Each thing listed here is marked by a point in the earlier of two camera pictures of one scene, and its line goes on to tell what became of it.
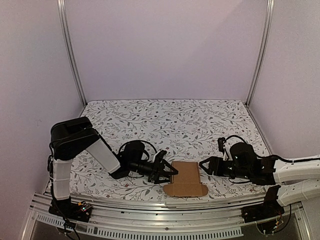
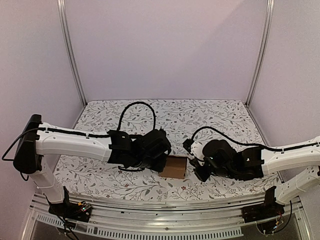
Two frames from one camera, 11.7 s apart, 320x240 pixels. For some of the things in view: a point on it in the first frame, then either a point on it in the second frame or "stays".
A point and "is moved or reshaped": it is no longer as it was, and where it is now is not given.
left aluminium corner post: (64, 28) stays
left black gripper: (168, 166) to (160, 166)
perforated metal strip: (142, 233) stays
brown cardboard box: (187, 182) is moved or reshaped
